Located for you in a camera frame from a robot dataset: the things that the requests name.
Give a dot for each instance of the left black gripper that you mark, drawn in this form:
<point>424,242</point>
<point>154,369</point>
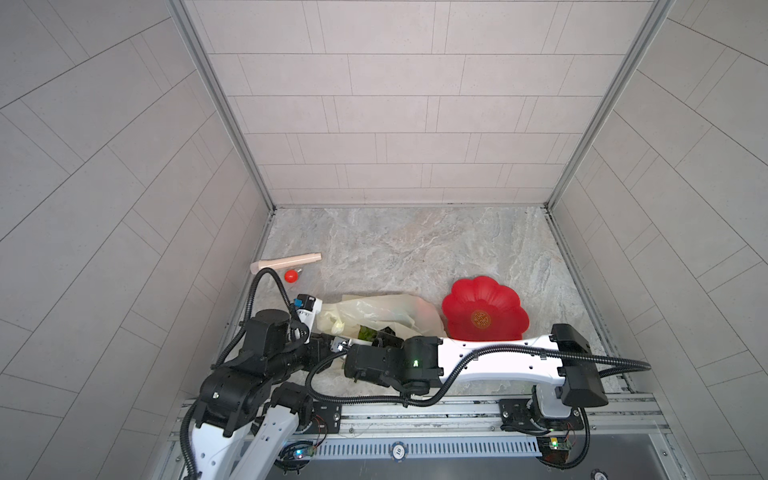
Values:
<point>320,348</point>

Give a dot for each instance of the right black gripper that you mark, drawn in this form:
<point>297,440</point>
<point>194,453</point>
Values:
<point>367,377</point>

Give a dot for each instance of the green grape bunch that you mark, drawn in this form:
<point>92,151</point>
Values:
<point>367,334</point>

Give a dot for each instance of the cream plastic bag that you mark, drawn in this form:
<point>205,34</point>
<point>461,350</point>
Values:
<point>406,315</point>

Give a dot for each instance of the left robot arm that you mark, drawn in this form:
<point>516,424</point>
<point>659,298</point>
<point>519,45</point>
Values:
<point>247,408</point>

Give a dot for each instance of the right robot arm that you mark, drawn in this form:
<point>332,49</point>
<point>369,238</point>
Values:
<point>565,374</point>

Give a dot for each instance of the small red ball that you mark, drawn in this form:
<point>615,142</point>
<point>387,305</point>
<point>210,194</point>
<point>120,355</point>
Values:
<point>291,276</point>

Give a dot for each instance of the wooden rolling pin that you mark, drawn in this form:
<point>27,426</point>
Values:
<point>286,262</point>

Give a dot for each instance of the red flower-shaped bowl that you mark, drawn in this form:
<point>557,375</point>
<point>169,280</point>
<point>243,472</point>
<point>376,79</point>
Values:
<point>482,310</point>

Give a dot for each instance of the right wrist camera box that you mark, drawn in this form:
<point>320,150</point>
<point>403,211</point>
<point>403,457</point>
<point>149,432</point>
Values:
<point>340,344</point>

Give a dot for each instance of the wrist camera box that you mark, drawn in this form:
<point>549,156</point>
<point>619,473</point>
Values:
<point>340,344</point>
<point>307,307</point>

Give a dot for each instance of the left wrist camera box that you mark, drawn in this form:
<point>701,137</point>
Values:
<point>307,307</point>

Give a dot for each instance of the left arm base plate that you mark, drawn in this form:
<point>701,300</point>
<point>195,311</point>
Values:
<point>325,419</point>

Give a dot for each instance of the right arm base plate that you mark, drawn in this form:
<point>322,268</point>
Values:
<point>524,416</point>

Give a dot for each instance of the aluminium mounting rail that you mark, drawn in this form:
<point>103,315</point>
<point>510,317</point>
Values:
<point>467,416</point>

